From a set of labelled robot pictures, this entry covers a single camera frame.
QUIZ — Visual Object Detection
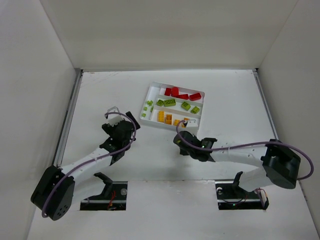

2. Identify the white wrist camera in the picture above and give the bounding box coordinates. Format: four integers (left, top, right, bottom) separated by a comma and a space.
184, 119, 199, 130
104, 106, 124, 127

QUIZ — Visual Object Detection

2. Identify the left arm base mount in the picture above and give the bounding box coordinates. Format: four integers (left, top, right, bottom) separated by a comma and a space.
79, 172, 128, 211

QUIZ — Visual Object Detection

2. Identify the white divided sorting tray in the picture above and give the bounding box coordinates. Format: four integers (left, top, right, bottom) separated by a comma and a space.
140, 82, 205, 135

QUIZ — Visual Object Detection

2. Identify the green lego brick with studs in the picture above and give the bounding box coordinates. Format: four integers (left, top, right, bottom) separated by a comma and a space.
190, 106, 200, 114

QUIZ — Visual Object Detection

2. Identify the long yellow lego brick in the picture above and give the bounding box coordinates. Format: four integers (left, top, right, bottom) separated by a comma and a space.
157, 111, 165, 123

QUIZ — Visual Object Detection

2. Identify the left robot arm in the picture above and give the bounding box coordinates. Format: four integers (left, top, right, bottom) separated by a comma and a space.
30, 107, 141, 221

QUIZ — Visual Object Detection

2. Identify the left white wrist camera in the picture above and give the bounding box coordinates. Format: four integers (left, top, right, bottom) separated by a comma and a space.
104, 106, 124, 127

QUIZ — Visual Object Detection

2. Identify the long green lego brick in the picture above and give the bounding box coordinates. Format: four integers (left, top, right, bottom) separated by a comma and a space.
163, 98, 176, 107

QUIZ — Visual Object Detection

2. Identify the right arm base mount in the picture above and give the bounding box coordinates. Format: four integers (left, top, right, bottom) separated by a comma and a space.
215, 171, 270, 211

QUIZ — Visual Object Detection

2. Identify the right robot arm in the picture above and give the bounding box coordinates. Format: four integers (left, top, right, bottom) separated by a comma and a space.
173, 131, 301, 192

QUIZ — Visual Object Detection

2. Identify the red yellow green lego cluster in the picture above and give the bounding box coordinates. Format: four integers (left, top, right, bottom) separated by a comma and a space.
171, 86, 179, 98

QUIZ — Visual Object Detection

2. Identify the long red lego brick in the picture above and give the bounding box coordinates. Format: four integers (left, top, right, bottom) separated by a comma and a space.
189, 92, 202, 101

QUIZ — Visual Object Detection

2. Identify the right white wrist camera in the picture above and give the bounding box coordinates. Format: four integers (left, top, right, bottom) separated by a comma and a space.
184, 119, 199, 130

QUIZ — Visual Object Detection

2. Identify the small yellow lego brick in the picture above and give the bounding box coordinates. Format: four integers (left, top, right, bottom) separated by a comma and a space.
173, 119, 181, 126

